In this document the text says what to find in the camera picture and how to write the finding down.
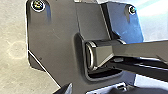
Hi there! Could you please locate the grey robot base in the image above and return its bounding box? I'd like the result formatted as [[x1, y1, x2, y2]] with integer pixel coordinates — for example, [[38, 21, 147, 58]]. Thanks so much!
[[24, 0, 146, 94]]

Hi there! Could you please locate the base bolt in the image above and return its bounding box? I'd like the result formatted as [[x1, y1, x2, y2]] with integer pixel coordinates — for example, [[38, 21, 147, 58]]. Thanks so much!
[[127, 5, 137, 15], [30, 0, 46, 11]]

